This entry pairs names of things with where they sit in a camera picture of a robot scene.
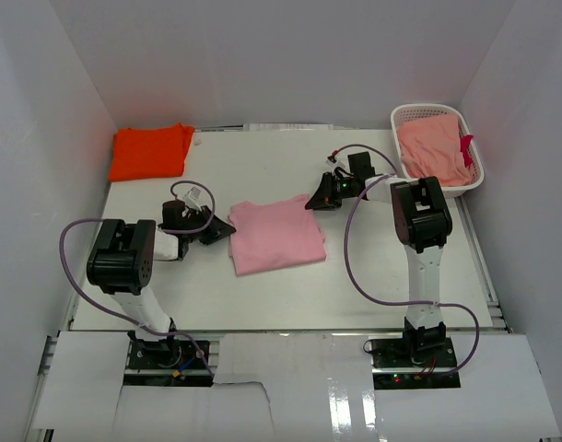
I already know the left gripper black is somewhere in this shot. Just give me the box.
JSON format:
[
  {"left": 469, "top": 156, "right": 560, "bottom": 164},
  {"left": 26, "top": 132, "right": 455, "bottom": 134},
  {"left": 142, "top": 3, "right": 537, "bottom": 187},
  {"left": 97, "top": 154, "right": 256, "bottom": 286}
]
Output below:
[{"left": 181, "top": 205, "right": 235, "bottom": 246}]

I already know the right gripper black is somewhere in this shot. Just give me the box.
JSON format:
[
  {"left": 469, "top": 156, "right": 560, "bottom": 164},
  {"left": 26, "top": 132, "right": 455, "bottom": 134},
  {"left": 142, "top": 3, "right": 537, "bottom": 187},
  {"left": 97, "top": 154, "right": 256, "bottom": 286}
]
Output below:
[{"left": 306, "top": 172, "right": 357, "bottom": 211}]

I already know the pink t shirt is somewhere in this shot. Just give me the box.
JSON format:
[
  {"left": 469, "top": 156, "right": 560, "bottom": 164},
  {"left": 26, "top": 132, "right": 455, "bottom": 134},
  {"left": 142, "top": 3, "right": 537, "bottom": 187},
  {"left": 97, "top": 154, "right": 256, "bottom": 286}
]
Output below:
[{"left": 228, "top": 193, "right": 326, "bottom": 276}]

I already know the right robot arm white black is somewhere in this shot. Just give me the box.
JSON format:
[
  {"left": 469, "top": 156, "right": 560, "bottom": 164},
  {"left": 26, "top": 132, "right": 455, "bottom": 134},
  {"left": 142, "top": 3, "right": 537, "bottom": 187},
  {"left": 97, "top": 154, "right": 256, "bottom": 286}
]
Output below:
[{"left": 305, "top": 152, "right": 452, "bottom": 367}]

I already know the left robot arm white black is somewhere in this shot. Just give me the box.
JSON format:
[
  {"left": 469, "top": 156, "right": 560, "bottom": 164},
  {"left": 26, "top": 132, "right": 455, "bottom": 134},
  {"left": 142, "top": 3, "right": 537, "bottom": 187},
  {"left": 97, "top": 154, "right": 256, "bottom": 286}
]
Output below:
[{"left": 87, "top": 200, "right": 236, "bottom": 367}]

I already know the folded orange t shirt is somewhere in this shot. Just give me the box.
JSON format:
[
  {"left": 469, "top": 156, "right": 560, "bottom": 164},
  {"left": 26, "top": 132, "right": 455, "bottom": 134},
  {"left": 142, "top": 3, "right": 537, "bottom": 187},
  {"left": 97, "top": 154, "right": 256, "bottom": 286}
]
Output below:
[{"left": 108, "top": 123, "right": 195, "bottom": 182}]

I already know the printed paper label strip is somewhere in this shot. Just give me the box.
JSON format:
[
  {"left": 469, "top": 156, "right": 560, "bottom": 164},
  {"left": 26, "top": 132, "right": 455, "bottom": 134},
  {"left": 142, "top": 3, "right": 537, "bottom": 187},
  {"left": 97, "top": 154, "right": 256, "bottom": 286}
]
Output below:
[{"left": 243, "top": 122, "right": 334, "bottom": 132}]

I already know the white plastic basket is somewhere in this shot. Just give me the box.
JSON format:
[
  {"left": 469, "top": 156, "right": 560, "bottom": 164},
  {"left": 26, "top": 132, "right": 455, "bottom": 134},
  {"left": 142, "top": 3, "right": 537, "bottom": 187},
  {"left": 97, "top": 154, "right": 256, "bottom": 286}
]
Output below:
[{"left": 390, "top": 103, "right": 485, "bottom": 198}]

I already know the peach t shirt in basket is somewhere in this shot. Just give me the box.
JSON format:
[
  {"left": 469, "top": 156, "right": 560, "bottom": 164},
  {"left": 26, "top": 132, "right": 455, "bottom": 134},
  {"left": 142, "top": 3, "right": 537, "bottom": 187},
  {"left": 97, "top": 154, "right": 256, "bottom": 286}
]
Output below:
[{"left": 396, "top": 114, "right": 472, "bottom": 187}]

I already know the magenta cloth in basket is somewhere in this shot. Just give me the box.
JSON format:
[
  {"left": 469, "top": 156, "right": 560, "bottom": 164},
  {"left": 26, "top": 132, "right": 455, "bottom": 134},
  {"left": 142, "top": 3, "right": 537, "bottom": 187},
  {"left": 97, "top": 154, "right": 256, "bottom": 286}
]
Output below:
[{"left": 460, "top": 134, "right": 474, "bottom": 168}]

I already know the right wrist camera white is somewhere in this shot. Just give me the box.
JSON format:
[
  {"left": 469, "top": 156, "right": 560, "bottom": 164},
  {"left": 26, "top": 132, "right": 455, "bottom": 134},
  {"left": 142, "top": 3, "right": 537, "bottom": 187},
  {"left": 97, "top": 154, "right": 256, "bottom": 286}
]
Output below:
[{"left": 326, "top": 151, "right": 351, "bottom": 176}]

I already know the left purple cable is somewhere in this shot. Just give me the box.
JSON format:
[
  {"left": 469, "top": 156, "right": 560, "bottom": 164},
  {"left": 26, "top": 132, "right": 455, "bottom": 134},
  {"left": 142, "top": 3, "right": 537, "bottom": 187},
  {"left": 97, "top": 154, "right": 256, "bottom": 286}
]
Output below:
[{"left": 59, "top": 180, "right": 217, "bottom": 377}]

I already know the purple cable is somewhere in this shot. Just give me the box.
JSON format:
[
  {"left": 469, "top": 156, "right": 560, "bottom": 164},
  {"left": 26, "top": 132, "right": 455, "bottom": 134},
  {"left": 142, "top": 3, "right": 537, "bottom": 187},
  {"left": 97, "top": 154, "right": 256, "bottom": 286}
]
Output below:
[
  {"left": 329, "top": 143, "right": 480, "bottom": 379},
  {"left": 59, "top": 180, "right": 217, "bottom": 377}
]

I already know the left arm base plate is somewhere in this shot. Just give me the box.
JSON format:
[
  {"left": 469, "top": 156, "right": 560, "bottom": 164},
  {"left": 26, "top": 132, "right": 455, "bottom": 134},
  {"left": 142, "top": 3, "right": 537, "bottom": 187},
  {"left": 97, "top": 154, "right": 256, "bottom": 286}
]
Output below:
[{"left": 123, "top": 341, "right": 213, "bottom": 388}]

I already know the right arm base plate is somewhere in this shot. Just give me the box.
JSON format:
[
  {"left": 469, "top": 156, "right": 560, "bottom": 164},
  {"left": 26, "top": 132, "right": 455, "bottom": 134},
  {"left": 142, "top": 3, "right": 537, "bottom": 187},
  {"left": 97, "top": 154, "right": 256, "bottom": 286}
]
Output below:
[{"left": 363, "top": 338, "right": 461, "bottom": 391}]

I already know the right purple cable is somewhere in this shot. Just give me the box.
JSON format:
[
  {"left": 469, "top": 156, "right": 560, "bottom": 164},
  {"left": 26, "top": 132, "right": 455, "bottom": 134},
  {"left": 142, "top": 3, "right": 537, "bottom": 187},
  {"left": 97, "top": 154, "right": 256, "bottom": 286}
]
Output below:
[{"left": 329, "top": 143, "right": 480, "bottom": 379}]

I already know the aluminium frame rail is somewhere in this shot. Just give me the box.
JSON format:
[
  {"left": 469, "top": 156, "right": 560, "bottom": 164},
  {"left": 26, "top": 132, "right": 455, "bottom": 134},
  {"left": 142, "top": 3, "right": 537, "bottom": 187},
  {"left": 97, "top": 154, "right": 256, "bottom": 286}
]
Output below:
[{"left": 23, "top": 336, "right": 58, "bottom": 442}]

